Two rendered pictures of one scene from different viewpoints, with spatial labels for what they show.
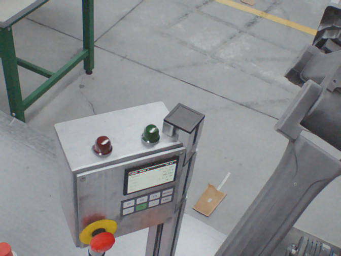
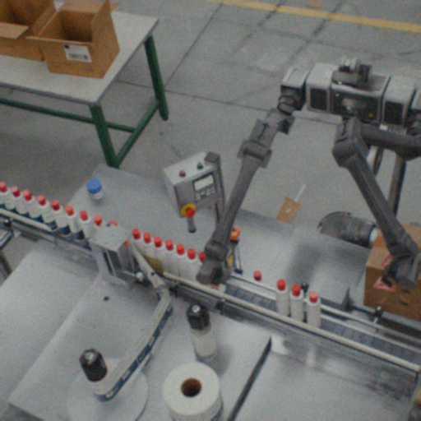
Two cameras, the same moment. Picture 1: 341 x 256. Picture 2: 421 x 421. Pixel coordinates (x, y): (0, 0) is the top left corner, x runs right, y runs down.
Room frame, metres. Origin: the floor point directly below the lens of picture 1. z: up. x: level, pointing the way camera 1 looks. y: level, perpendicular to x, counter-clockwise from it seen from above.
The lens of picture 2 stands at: (-1.40, -0.34, 3.39)
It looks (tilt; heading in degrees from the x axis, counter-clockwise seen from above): 49 degrees down; 11
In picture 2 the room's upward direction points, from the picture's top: 10 degrees counter-clockwise
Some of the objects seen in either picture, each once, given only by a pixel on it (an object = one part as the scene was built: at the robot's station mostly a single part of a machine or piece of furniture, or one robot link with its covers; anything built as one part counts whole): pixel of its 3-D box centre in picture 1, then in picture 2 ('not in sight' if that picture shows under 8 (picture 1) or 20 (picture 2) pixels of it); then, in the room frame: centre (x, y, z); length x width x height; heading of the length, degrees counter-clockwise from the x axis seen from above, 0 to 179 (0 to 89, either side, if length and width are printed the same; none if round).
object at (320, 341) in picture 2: not in sight; (222, 293); (0.34, 0.00, 0.85); 1.65 x 0.11 x 0.05; 65
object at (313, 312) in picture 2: not in sight; (313, 309); (0.17, -0.36, 0.98); 0.05 x 0.05 x 0.20
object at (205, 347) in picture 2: not in sight; (201, 330); (0.06, 0.05, 1.03); 0.09 x 0.09 x 0.30
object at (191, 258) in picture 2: not in sight; (194, 266); (0.39, 0.11, 0.98); 0.05 x 0.05 x 0.20
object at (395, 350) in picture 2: not in sight; (222, 292); (0.34, 0.00, 0.86); 1.65 x 0.08 x 0.04; 65
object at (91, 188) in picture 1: (119, 177); (192, 186); (0.47, 0.07, 1.38); 0.17 x 0.10 x 0.19; 120
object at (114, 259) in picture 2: not in sight; (117, 255); (0.44, 0.43, 1.01); 0.14 x 0.13 x 0.26; 65
